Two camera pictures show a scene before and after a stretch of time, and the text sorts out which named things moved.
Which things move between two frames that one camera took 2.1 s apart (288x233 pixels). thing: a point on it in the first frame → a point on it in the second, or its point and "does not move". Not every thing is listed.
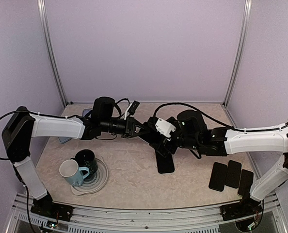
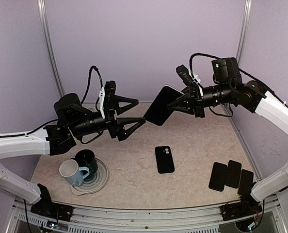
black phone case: (165, 164) does not move
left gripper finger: (141, 133) → (126, 126)
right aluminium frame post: (246, 16) does not move
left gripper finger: (137, 124) → (122, 104)
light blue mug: (69, 169) does not move
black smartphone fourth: (246, 182) does not move
